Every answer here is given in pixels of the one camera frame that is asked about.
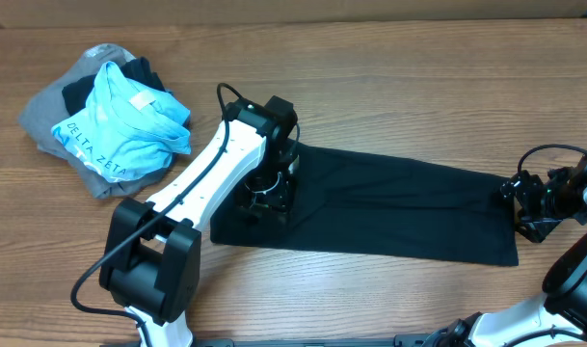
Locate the black t-shirt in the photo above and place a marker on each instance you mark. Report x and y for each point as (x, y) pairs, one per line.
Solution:
(360, 203)

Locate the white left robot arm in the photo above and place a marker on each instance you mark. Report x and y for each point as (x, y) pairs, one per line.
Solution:
(154, 246)

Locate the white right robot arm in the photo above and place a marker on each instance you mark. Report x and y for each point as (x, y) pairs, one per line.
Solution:
(559, 313)

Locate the light blue printed t-shirt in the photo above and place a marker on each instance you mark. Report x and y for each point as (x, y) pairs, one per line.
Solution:
(126, 129)

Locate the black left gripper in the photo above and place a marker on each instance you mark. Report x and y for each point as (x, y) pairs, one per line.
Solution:
(280, 202)

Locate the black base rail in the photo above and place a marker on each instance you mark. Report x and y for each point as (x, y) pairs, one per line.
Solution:
(400, 340)

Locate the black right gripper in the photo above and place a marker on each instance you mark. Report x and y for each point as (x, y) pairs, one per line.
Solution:
(520, 185)

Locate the black garment in pile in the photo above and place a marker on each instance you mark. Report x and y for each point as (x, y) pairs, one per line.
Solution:
(75, 94)

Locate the grey folded garment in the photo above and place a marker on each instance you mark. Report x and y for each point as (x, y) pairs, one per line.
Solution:
(47, 108)

